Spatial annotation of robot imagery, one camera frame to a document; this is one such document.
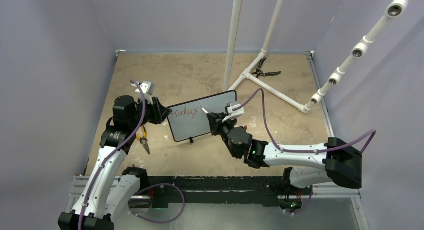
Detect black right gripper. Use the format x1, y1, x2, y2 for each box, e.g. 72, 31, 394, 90
208, 112, 239, 158

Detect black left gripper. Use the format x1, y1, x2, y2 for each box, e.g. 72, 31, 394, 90
129, 94, 171, 129

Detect black-framed small whiteboard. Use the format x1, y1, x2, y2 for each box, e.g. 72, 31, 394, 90
167, 90, 237, 142

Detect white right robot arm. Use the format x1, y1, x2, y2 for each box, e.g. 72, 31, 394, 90
206, 113, 363, 194

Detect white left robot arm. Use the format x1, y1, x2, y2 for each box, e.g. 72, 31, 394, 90
58, 95, 172, 230

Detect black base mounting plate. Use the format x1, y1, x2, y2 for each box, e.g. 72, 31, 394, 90
117, 165, 314, 209

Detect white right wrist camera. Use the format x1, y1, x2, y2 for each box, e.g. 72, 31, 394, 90
222, 101, 245, 122

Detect yellow-handled pliers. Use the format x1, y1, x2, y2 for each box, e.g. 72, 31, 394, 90
136, 125, 151, 155

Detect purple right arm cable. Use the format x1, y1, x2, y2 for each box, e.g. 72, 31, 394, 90
233, 88, 378, 154

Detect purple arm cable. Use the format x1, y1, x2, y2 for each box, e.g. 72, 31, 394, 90
233, 88, 378, 154
76, 79, 148, 230

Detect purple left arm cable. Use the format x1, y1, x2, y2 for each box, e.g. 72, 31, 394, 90
76, 79, 148, 230

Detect black-handled pliers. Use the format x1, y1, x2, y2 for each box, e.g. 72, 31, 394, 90
250, 57, 282, 79

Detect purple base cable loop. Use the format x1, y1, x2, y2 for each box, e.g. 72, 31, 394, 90
127, 183, 186, 224

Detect aluminium frame rail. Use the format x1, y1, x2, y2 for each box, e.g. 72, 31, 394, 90
59, 174, 370, 230

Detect white PVC pipe frame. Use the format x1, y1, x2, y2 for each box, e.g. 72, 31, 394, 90
222, 0, 310, 113

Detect white pipe with camera sockets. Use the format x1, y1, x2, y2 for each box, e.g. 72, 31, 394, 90
304, 0, 412, 109

